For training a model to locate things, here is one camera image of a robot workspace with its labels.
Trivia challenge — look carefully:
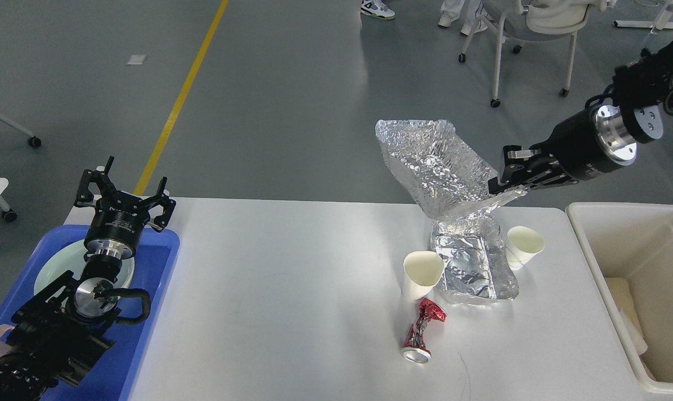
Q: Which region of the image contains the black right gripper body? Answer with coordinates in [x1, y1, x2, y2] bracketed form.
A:
[537, 105, 637, 187]

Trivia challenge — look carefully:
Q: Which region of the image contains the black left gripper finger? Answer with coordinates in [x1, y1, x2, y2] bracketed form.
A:
[74, 157, 116, 210]
[140, 176, 177, 232]

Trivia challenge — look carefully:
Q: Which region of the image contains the aluminium foil tray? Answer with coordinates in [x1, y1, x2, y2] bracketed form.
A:
[375, 120, 509, 222]
[431, 214, 520, 305]

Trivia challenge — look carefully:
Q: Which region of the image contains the white chair leg with caster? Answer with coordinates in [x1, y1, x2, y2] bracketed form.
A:
[0, 112, 43, 148]

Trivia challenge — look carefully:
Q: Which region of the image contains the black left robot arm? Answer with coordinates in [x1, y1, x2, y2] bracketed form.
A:
[0, 157, 176, 400]

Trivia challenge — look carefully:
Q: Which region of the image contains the white shoe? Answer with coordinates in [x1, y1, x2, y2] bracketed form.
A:
[437, 12, 460, 28]
[460, 20, 487, 36]

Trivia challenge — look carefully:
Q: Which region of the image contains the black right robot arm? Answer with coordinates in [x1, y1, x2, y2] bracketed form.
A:
[487, 41, 673, 194]

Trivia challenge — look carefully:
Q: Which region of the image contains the white sneaker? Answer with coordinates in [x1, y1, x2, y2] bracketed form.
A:
[360, 0, 397, 20]

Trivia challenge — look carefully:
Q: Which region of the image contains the crushed red soda can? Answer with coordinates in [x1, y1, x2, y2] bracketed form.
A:
[401, 297, 447, 364]

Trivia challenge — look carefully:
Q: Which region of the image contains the light green plate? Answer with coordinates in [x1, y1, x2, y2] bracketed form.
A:
[33, 240, 135, 295]

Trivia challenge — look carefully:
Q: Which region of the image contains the beige plastic bin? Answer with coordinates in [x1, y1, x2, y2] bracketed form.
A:
[566, 202, 673, 400]

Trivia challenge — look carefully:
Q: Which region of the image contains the floor socket cover right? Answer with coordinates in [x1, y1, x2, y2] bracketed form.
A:
[503, 189, 522, 202]

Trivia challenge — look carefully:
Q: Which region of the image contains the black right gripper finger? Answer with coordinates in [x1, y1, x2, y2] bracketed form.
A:
[487, 167, 563, 195]
[500, 145, 549, 181]

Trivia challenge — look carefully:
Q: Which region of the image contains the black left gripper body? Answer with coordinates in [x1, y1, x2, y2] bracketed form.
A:
[84, 192, 160, 261]

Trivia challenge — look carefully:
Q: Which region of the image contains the white office chair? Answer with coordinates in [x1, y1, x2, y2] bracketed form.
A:
[458, 1, 616, 107]

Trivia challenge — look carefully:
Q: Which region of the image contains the white paper cup under arm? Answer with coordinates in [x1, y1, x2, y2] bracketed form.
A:
[401, 251, 445, 302]

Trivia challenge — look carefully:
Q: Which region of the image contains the white paper cup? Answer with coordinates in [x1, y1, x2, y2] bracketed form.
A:
[505, 226, 545, 271]

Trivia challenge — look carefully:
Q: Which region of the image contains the blue plastic tray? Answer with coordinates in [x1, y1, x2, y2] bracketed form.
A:
[0, 226, 180, 401]

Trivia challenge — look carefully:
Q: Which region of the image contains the white frame base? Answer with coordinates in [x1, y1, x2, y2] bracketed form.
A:
[613, 1, 673, 34]

